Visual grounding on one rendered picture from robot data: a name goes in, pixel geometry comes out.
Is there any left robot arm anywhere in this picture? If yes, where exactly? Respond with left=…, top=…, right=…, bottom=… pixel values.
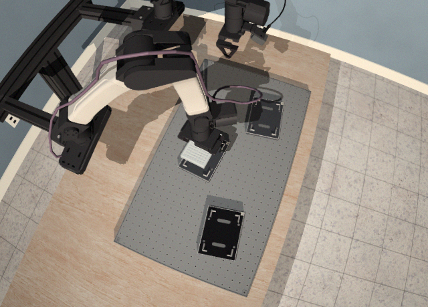
left=142, top=0, right=270, bottom=45

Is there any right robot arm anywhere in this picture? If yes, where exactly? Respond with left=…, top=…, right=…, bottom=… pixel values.
left=58, top=30, right=237, bottom=172

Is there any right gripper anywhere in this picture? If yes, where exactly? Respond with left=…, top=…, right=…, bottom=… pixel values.
left=177, top=120, right=225, bottom=155

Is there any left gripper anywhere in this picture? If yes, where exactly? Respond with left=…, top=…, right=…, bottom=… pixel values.
left=216, top=16, right=266, bottom=59

